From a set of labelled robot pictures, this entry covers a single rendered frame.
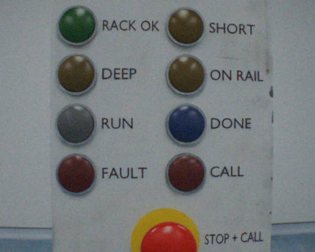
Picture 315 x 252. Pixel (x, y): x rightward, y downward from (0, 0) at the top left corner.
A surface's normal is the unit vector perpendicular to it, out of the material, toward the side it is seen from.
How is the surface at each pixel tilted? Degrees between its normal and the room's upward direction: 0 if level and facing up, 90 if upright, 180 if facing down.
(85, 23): 90
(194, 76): 91
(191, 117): 87
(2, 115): 90
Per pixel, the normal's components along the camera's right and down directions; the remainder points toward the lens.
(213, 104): 0.11, 0.01
